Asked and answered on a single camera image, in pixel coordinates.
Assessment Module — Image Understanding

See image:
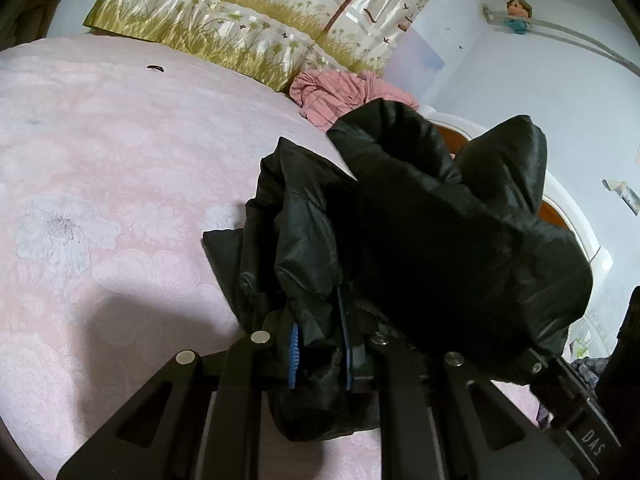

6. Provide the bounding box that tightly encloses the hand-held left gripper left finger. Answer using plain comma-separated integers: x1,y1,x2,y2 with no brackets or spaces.
55,310,303,480

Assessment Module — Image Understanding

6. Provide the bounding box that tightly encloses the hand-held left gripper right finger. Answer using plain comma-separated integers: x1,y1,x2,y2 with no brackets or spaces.
335,285,583,480

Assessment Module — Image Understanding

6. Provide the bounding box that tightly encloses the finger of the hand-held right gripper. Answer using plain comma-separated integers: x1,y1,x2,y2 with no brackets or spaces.
517,347,594,429

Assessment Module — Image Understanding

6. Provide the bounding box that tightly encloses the black puffer jacket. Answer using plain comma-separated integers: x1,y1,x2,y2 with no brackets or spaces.
202,97,593,443

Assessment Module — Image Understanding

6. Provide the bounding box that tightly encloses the dark plaid cloth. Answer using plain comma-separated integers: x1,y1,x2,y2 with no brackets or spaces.
570,355,608,391

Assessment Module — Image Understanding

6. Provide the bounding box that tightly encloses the wooden bed headboard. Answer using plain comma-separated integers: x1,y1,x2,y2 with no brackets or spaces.
420,105,613,281

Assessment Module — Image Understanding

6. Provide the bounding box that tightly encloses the pink puffer jacket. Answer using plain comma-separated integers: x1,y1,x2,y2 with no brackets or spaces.
290,70,421,131

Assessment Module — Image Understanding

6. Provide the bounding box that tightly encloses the bed with pink sheet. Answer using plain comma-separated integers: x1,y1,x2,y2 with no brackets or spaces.
0,35,551,480

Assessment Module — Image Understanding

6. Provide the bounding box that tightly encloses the tree-pattern satin pillow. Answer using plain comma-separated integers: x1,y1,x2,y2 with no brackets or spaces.
82,0,456,93

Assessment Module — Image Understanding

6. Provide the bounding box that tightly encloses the brown-haired doll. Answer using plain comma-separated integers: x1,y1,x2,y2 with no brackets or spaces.
505,0,533,35

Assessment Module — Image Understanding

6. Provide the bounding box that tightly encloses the wooden desk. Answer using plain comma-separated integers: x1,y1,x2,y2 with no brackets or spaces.
0,0,66,48

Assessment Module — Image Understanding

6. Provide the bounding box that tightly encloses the torn wall sticker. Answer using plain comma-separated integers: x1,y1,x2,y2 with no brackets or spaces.
602,177,640,216

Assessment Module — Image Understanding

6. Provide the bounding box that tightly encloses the grey wall pipe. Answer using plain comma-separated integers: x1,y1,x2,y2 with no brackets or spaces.
480,2,640,73

